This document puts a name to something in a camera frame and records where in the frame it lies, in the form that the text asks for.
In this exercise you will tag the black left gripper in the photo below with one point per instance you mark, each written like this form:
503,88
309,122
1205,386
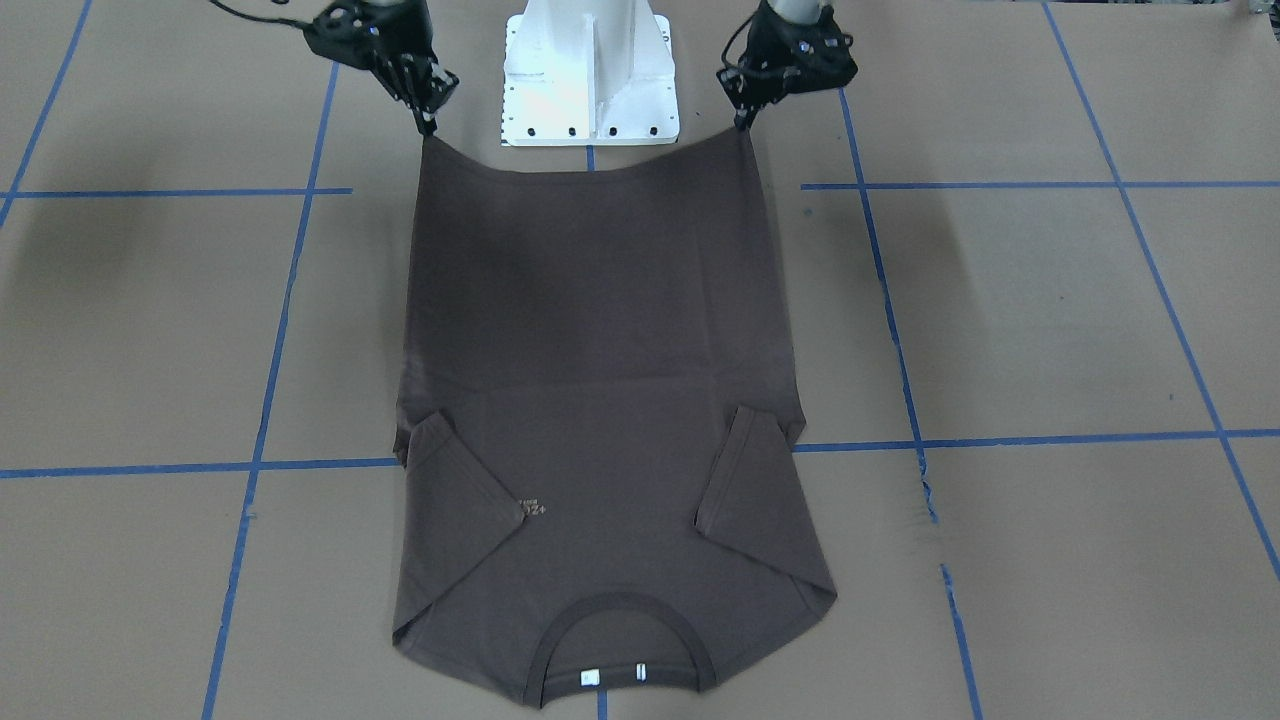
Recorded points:
764,45

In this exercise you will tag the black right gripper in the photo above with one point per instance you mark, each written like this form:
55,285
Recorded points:
405,42

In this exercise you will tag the dark brown t-shirt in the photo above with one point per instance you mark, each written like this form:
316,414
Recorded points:
596,419

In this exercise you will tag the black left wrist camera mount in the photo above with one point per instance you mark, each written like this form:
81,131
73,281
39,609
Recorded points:
820,54

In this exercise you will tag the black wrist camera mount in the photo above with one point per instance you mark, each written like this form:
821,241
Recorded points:
345,32
820,54

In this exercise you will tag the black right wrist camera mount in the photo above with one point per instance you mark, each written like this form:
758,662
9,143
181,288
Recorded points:
345,32

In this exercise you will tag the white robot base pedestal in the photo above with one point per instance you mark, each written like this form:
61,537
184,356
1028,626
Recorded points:
589,73

